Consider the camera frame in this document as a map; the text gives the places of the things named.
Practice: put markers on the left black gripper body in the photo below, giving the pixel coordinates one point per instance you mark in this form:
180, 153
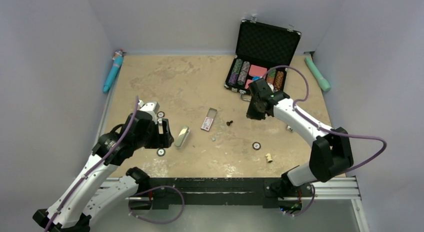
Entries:
152, 139

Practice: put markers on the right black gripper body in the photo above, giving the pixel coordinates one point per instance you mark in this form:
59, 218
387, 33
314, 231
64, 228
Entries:
254, 110

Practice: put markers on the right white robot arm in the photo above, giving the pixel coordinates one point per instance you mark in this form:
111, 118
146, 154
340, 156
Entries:
331, 152

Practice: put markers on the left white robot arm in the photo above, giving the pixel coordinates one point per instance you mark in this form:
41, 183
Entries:
81, 207

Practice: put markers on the black white poker chip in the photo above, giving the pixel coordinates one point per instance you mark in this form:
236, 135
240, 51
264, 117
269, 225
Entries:
161, 152

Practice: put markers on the cream chess piece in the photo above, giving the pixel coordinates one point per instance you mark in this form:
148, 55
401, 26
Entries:
269, 158

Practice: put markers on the red staple box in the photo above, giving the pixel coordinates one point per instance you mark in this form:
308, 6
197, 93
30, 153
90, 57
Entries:
209, 119

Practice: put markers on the black poker chip case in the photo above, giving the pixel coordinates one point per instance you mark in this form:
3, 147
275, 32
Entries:
261, 47

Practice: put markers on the green cylindrical toy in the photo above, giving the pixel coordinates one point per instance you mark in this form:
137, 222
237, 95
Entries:
322, 82

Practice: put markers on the blue cylindrical toy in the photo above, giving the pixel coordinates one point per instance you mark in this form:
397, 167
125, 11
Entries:
116, 65

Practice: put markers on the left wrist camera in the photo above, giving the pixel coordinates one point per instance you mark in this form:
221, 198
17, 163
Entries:
151, 108

